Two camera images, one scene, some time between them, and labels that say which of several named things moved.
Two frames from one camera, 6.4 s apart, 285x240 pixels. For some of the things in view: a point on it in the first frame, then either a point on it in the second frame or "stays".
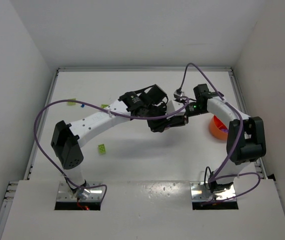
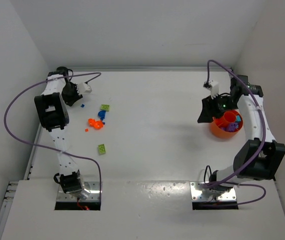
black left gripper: (155, 113) to (70, 97)
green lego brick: (104, 106) stays
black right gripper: (171, 122) to (208, 109)
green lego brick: (101, 149) stays
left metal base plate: (65, 194) stays
